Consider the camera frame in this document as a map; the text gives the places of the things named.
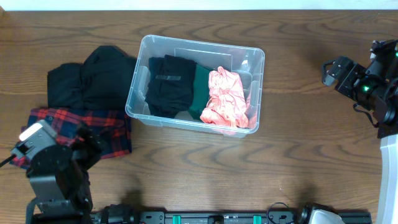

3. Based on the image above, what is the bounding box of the red navy plaid shirt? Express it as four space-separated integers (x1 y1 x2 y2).
27 108 132 159

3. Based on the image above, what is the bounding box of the black hooded sweatshirt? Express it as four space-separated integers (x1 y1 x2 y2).
47 45 137 110

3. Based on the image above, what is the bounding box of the black garment with tape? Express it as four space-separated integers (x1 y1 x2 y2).
146 55 197 118

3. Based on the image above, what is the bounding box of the dark navy garment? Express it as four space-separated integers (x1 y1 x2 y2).
149 57 164 80

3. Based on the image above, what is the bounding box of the salmon pink garment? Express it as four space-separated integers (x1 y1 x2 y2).
200 66 257 128

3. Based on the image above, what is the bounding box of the dark green drawstring bag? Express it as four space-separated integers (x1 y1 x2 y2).
188 65 210 121

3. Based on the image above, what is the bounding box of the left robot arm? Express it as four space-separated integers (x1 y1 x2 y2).
20 120 108 223

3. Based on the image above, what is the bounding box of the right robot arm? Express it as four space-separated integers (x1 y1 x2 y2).
322 39 397 223

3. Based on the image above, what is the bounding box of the clear plastic storage bin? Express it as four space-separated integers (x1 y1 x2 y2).
125 35 266 138

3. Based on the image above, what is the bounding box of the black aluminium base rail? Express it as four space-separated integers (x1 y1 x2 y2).
90 202 373 224

